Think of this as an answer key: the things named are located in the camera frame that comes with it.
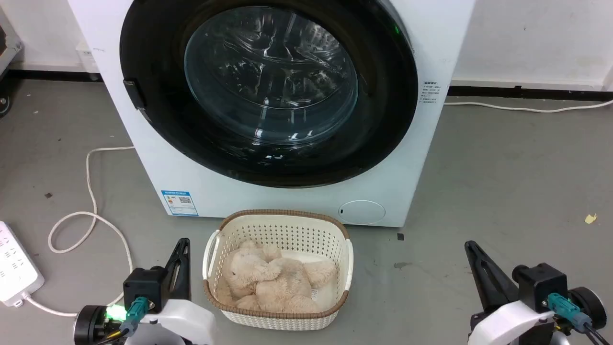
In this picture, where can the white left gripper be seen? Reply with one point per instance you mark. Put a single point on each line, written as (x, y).
(187, 323)

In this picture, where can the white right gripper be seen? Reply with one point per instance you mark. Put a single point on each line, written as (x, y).
(512, 326)

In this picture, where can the white front-load washing machine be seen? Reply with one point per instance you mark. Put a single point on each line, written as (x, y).
(297, 201)

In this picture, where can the round black glass washer door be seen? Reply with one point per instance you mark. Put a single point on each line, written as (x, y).
(383, 120)

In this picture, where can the blue energy label sticker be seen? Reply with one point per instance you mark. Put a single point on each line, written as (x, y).
(179, 203)

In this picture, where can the beige plush teddy bear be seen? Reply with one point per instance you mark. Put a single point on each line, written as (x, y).
(268, 282)

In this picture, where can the cream perforated laundry basket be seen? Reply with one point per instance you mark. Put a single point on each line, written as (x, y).
(282, 227)

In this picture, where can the yellow paper scrap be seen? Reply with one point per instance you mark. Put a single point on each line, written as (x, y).
(591, 219)

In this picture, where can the round white filter cover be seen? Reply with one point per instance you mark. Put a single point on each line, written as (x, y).
(361, 212)

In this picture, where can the white power strip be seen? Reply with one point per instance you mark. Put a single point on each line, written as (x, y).
(14, 268)

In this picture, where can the white text warning sticker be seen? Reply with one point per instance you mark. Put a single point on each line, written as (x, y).
(430, 92)

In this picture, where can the grey wheeled cart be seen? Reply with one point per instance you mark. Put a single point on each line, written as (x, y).
(5, 52)

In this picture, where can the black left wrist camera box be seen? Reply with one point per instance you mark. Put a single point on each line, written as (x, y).
(143, 287)

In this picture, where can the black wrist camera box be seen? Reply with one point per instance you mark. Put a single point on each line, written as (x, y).
(539, 285)
(143, 287)

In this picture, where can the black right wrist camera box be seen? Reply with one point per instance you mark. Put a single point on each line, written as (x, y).
(539, 285)

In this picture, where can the white wall box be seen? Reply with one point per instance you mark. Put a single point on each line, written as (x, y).
(87, 57)

